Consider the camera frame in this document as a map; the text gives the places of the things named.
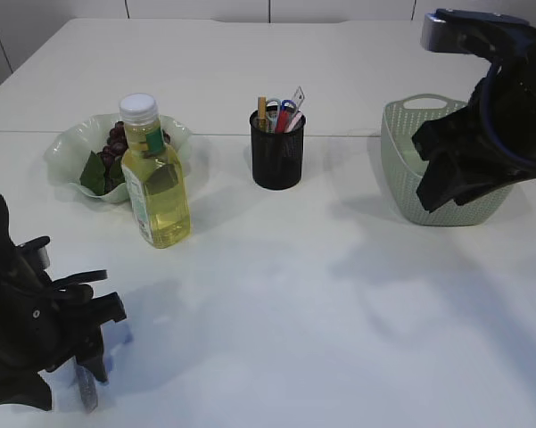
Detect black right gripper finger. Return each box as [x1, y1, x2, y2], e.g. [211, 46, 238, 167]
[416, 152, 491, 213]
[454, 176, 536, 206]

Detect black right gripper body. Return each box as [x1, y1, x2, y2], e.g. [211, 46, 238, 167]
[412, 78, 536, 177]

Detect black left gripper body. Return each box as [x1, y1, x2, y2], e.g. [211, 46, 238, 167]
[0, 267, 126, 378]

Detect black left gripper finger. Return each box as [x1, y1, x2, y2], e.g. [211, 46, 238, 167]
[0, 373, 53, 411]
[75, 329, 108, 383]

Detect silver glitter pen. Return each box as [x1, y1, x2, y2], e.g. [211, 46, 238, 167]
[75, 363, 98, 413]

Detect pink scissors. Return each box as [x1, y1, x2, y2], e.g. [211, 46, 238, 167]
[285, 111, 304, 133]

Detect clear plastic ruler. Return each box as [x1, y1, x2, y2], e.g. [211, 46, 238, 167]
[291, 86, 305, 115]

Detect purple artificial grape bunch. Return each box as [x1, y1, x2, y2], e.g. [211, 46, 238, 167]
[80, 119, 183, 198]

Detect blue scissors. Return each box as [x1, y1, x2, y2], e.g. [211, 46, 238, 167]
[267, 98, 293, 134]

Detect yellow tea bottle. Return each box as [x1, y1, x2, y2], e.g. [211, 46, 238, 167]
[120, 93, 191, 249]

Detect gold glitter pen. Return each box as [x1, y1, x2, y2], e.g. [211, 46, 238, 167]
[257, 96, 268, 132]

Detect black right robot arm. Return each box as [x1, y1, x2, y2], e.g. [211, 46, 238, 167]
[412, 8, 536, 212]

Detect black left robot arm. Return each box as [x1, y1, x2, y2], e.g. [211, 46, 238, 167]
[0, 195, 127, 411]

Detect green plastic woven basket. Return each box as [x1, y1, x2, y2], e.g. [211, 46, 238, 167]
[381, 94, 514, 227]

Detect black mesh pen holder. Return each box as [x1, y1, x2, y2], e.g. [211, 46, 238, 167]
[249, 111, 306, 191]

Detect red glitter pen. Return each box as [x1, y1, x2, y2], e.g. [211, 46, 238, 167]
[275, 109, 290, 134]

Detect green wavy glass plate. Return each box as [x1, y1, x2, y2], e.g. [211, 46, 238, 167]
[44, 113, 195, 204]

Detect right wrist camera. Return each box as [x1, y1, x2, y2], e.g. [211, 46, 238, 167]
[420, 8, 536, 62]

